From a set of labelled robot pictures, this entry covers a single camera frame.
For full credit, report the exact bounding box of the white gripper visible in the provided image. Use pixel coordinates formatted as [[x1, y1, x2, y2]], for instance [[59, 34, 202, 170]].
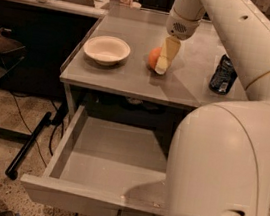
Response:
[[155, 7, 202, 75]]

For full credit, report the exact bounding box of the orange fruit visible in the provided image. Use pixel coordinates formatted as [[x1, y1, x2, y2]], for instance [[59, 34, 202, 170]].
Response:
[[148, 47, 161, 69]]

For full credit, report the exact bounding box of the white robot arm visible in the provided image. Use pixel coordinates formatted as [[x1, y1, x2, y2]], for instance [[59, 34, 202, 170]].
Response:
[[164, 0, 270, 216]]

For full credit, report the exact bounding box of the open grey top drawer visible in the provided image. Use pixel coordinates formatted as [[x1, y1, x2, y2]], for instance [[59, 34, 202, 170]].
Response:
[[21, 106, 168, 216]]

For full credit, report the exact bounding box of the white paper bowl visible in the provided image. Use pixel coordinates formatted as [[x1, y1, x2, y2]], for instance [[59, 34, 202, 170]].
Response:
[[83, 36, 131, 66]]

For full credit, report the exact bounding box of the blue soda can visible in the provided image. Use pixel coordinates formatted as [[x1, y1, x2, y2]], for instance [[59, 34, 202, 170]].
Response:
[[208, 55, 237, 95]]

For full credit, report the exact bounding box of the black box on side table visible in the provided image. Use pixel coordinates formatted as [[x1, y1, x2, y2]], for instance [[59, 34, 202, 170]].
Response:
[[0, 27, 29, 72]]

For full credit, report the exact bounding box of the black metal floor bar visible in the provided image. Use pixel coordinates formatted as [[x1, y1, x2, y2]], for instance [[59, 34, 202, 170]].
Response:
[[5, 112, 51, 181]]

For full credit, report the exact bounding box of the black floor cable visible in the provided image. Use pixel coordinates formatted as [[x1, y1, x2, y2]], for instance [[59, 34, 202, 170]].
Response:
[[0, 91, 69, 170]]

